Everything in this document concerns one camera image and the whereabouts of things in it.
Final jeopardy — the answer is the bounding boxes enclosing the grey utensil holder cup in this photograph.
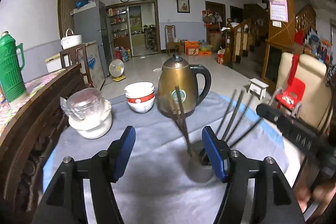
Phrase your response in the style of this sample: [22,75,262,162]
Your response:
[186,140,214,183]

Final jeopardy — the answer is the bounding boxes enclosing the dark metal chopstick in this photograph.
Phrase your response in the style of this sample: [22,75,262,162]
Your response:
[174,86,193,157]

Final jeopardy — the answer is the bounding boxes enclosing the person's right hand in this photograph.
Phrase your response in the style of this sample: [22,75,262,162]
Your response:
[294,166,335,217]

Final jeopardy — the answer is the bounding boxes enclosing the cream armchair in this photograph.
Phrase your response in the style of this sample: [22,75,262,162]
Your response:
[275,52,336,132]

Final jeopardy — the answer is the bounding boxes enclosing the white tub with plastic bag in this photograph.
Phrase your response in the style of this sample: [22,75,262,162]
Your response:
[60,88,113,139]

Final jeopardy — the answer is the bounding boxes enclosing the grey table cloth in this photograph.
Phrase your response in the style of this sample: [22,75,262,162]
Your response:
[43,92,299,223]

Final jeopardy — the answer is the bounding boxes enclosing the stacked red white bowls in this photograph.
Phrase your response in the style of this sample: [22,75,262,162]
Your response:
[124,82,155,114]

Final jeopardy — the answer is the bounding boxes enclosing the red plastic child chair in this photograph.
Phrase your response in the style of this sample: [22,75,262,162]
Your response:
[274,77,306,117]

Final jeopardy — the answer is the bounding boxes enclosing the gold electric kettle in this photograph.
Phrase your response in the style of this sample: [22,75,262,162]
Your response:
[157,53,212,118]

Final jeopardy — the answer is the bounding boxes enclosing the small white stool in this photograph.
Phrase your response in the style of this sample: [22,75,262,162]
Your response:
[248,78,269,100]

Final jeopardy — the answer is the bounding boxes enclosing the small white fan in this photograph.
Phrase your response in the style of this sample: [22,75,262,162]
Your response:
[109,59,126,82]

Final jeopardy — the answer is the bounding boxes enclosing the dark carved wooden sideboard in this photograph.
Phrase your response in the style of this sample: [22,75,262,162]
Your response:
[1,65,86,223]

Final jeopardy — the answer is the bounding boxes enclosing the orange box on floor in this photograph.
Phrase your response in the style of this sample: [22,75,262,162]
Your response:
[185,41,199,56]

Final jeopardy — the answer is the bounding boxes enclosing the wooden stair railing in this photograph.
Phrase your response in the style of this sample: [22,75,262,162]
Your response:
[222,12,269,63]

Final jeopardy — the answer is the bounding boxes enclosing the grey refrigerator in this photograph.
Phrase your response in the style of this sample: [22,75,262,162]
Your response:
[71,0,113,78]

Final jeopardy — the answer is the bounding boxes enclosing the green thermos flask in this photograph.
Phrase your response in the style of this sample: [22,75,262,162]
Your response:
[0,31,26,103]

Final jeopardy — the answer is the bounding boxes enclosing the wooden chair by wall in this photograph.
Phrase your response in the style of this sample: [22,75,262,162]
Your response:
[165,25,181,55]

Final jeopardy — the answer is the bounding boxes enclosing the framed wall picture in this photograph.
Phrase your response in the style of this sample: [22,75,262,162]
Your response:
[177,0,190,13]

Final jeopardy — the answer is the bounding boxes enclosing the wall calendar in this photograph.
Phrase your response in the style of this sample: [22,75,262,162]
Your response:
[269,0,288,23]

